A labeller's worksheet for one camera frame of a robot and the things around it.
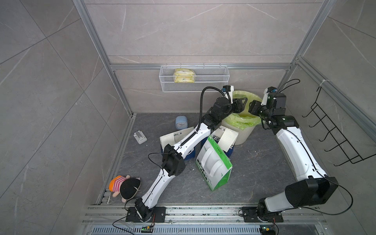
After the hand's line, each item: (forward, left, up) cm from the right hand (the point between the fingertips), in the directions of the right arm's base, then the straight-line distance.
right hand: (255, 103), depth 77 cm
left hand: (0, +6, +5) cm, 7 cm away
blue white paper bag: (-14, +45, -11) cm, 48 cm away
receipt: (-14, +15, -13) cm, 24 cm away
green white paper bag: (-30, +24, -12) cm, 40 cm away
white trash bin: (-5, +1, -22) cm, 23 cm away
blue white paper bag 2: (-16, +28, -12) cm, 34 cm away
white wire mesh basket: (+31, +20, -2) cm, 37 cm away
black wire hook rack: (-17, -32, -2) cm, 36 cm away
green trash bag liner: (-6, +6, -6) cm, 10 cm away
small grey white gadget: (+2, +72, -32) cm, 79 cm away
